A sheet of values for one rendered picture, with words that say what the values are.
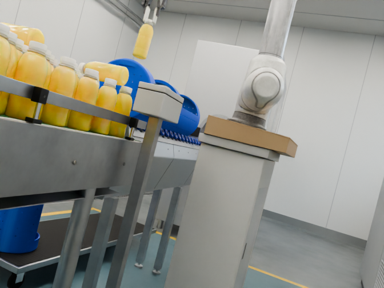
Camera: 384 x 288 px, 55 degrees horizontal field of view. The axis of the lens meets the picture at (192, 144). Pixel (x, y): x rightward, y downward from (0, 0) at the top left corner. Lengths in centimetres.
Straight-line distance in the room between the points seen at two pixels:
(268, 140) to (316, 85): 515
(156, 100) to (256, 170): 57
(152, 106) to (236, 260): 76
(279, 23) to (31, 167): 109
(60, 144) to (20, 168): 13
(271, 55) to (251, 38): 554
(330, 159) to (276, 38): 502
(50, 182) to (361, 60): 616
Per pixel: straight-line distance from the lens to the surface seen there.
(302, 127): 653
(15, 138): 84
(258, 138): 154
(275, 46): 155
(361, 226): 650
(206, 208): 162
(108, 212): 165
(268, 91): 144
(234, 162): 158
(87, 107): 107
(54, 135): 94
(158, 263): 268
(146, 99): 122
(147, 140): 128
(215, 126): 160
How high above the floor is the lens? 94
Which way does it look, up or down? level
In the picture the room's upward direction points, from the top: 14 degrees clockwise
